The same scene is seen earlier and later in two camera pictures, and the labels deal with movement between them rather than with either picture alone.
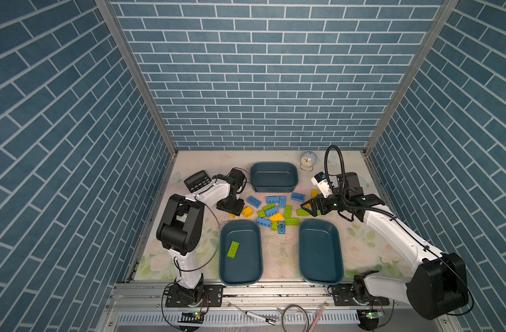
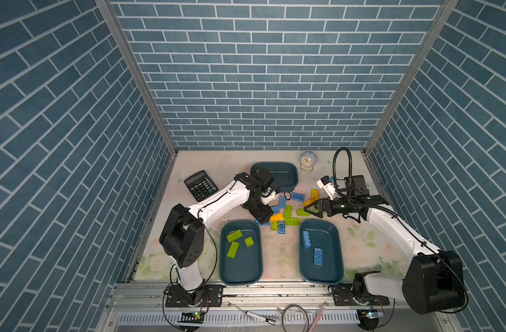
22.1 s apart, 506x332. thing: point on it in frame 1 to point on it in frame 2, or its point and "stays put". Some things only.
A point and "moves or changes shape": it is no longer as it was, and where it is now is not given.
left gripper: (237, 209) to (263, 215)
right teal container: (320, 252) stays put
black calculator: (197, 180) stays put
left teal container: (246, 268) stays put
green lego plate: (233, 249) stays put
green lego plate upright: (288, 210) stays put
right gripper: (321, 200) stays put
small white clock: (308, 160) stays put
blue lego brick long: (274, 200) moves or changes shape
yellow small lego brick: (276, 217) stays put
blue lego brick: (252, 200) moves or changes shape
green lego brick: (269, 206) moves or changes shape
